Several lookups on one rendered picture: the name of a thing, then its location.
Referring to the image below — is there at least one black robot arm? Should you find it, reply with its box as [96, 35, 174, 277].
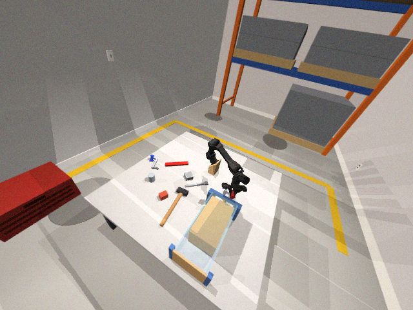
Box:
[206, 138, 250, 193]

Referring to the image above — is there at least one black-headed mallet with wooden handle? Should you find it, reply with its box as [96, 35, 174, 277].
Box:
[159, 187, 189, 227]

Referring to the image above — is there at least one clear-panelled rack with blue corner posts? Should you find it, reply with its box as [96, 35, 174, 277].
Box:
[168, 190, 241, 286]

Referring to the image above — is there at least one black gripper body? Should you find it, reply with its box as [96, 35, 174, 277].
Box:
[221, 178, 247, 192]

